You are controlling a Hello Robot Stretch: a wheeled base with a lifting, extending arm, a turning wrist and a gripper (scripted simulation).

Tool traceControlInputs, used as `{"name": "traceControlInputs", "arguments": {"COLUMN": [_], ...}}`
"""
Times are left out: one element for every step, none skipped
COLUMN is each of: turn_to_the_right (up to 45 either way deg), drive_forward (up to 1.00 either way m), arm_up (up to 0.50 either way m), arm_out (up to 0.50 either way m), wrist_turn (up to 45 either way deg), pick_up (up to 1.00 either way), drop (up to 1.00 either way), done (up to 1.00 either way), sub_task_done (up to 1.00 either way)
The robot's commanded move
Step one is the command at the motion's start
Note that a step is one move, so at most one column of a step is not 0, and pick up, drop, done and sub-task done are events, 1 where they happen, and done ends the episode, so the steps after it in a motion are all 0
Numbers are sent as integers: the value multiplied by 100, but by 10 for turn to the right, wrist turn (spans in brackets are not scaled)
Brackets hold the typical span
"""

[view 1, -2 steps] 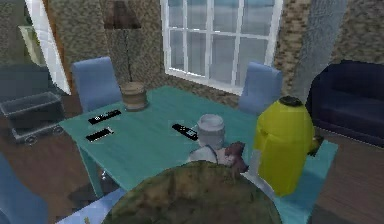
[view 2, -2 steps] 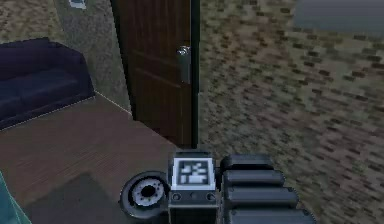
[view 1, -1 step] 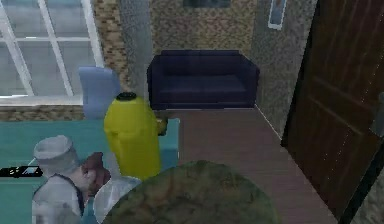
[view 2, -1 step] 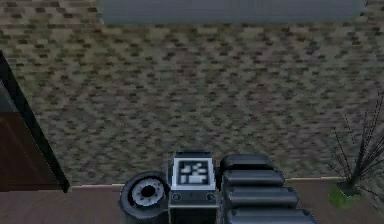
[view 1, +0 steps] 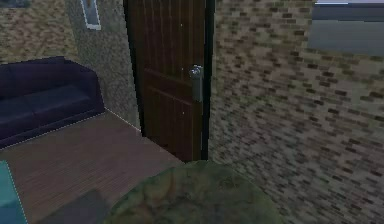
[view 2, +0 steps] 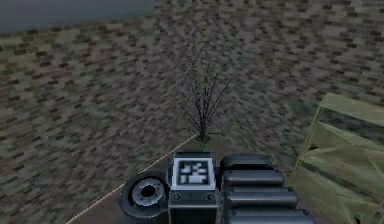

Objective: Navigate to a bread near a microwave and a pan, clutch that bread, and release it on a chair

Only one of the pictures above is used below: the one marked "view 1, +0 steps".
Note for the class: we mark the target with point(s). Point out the dark purple sofa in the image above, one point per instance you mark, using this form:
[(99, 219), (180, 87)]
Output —
[(50, 100)]

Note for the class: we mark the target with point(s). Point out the dark brown wooden door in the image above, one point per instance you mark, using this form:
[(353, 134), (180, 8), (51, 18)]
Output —
[(168, 73)]

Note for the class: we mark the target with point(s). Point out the dark framed wall picture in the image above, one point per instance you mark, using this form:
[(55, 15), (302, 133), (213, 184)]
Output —
[(13, 2)]

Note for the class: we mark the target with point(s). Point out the white framed wall picture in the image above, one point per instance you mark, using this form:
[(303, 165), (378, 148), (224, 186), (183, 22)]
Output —
[(90, 13)]

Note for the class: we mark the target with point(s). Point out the teal flat object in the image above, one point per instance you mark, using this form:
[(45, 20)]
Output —
[(8, 196)]

